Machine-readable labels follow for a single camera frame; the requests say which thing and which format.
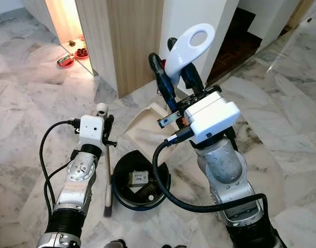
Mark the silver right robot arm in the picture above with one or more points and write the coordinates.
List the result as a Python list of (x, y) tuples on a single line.
[(225, 165)]

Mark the black round trash bin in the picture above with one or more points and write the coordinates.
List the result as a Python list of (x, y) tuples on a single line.
[(122, 183)]

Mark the red and green bowl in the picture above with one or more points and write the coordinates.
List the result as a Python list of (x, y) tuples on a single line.
[(65, 61)]

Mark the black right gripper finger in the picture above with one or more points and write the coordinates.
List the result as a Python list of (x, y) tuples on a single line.
[(194, 82), (163, 77)]

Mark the small labelled cardboard box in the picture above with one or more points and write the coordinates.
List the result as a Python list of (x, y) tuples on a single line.
[(139, 179)]

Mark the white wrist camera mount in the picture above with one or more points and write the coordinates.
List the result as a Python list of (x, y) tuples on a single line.
[(212, 116), (91, 129)]

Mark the robot right leg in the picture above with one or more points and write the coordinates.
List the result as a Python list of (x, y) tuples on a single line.
[(173, 246)]

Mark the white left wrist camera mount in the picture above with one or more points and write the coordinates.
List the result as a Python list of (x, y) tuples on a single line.
[(91, 129)]

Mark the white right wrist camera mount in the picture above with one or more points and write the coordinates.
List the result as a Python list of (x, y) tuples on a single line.
[(212, 116)]

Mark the light wood cabinet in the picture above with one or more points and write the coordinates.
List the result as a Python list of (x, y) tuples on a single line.
[(127, 41)]

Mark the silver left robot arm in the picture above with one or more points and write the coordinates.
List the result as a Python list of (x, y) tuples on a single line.
[(75, 186)]

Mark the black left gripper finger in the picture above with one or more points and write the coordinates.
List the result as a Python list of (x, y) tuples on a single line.
[(109, 122)]

